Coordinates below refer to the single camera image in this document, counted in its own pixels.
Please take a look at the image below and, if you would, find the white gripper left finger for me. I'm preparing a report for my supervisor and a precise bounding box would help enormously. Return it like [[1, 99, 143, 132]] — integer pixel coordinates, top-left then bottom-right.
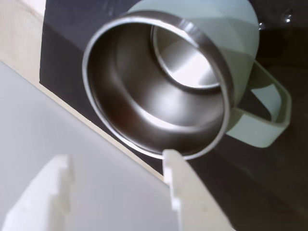
[[0, 154, 76, 231]]

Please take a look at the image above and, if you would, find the pale green steel-rimmed mug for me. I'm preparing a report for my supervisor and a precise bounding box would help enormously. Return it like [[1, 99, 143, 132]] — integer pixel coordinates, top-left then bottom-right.
[[81, 0, 293, 161]]

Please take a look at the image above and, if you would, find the dark grey table mat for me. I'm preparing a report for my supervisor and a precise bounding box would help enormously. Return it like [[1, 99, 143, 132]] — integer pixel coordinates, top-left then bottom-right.
[[38, 0, 308, 231]]

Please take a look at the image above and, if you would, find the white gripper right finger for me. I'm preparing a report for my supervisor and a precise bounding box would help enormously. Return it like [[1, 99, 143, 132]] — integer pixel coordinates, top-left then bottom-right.
[[162, 148, 233, 231]]

